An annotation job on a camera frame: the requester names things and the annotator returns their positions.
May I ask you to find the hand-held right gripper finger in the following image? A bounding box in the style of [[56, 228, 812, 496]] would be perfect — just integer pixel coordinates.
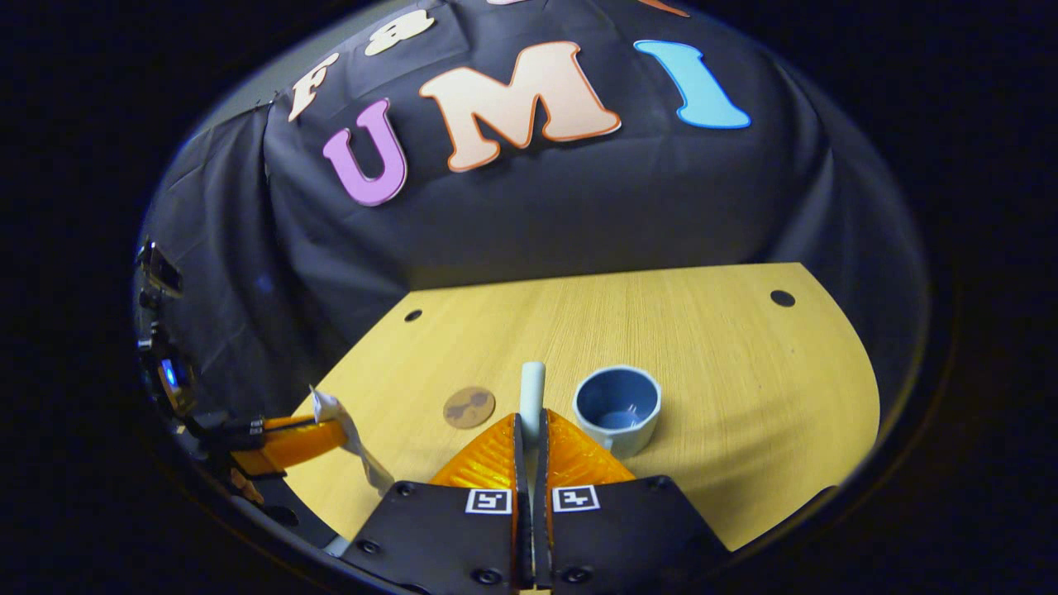
[[342, 412, 532, 593], [534, 408, 733, 593]]

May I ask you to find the white toothpaste tube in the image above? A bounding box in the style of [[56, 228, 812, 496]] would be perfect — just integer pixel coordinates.
[[310, 386, 396, 497]]

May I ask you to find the round brown coaster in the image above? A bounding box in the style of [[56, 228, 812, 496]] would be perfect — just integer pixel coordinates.
[[443, 386, 497, 430]]

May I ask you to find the pale green toothbrush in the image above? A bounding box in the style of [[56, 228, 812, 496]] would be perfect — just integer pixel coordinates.
[[519, 361, 548, 451]]

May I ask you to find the pale cup with wooden handle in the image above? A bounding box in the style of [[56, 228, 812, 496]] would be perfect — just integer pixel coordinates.
[[573, 365, 663, 460]]

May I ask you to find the wooden desktop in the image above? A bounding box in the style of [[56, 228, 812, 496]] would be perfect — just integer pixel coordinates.
[[281, 263, 881, 553]]

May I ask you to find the black backdrop cloth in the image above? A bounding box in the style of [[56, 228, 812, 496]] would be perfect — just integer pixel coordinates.
[[136, 0, 931, 414]]

